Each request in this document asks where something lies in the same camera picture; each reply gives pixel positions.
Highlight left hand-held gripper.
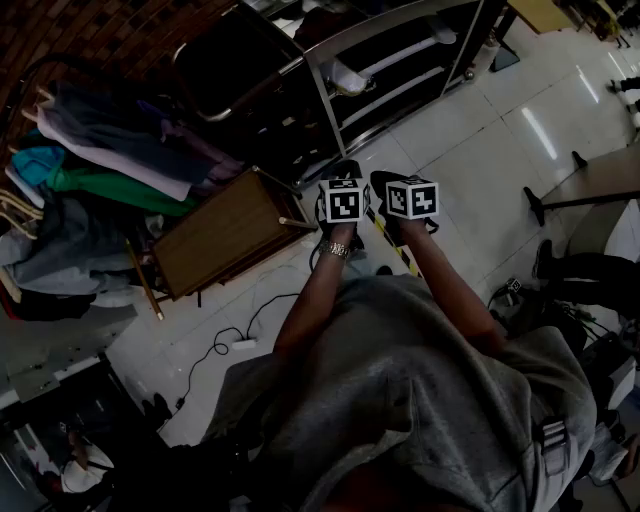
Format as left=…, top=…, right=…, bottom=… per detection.
left=313, top=159, right=372, bottom=237

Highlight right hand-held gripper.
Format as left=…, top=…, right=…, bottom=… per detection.
left=370, top=170, right=441, bottom=246

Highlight brown wooden box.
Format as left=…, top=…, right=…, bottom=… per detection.
left=151, top=165, right=319, bottom=302

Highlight metal shelf rack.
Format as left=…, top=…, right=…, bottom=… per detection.
left=172, top=0, right=504, bottom=187

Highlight person's right forearm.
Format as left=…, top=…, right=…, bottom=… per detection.
left=398, top=218, right=507, bottom=357

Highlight person's left forearm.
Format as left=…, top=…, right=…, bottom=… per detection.
left=273, top=223, right=362, bottom=362

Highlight metal wristwatch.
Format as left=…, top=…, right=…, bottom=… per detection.
left=318, top=239, right=352, bottom=262

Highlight yellow black floor tape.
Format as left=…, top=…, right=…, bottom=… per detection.
left=364, top=204, right=422, bottom=278

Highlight purple garment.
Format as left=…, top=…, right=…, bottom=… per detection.
left=137, top=99, right=246, bottom=184

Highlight grey partition panel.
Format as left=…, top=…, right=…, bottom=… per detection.
left=522, top=143, right=640, bottom=227

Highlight person's grey shirt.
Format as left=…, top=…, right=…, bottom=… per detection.
left=203, top=273, right=599, bottom=512

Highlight wooden stick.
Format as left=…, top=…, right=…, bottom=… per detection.
left=124, top=238, right=166, bottom=322

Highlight yellow table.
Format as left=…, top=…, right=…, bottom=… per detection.
left=506, top=0, right=577, bottom=35

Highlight green garment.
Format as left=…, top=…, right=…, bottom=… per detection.
left=47, top=164, right=199, bottom=217

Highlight dark grey garment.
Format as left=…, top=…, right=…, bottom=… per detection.
left=49, top=82, right=211, bottom=186

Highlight lilac garment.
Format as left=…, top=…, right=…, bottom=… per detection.
left=35, top=105, right=194, bottom=202

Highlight pile of clothes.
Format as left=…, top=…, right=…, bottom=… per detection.
left=0, top=197, right=166, bottom=309

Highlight teal garment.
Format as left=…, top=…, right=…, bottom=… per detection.
left=10, top=144, right=67, bottom=194

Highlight wooden hangers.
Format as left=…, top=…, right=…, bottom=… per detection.
left=0, top=187, right=45, bottom=241

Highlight black cable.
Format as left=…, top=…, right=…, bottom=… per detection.
left=174, top=292, right=301, bottom=409

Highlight grey backpack strap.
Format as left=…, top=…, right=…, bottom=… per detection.
left=531, top=417, right=572, bottom=477

